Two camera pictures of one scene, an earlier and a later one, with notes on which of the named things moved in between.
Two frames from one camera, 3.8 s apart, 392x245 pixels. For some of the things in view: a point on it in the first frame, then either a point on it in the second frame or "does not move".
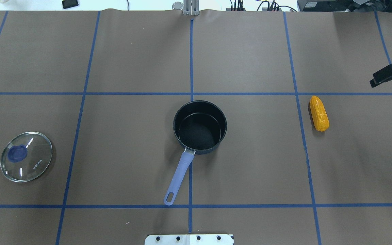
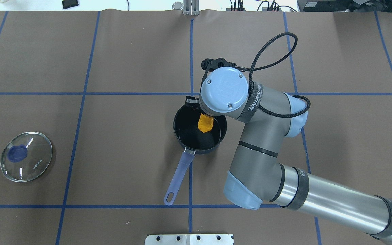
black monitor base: (350, 5) does not move
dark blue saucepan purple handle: (199, 126) does not move
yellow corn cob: (319, 115) → (205, 123)
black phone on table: (68, 3) does not move
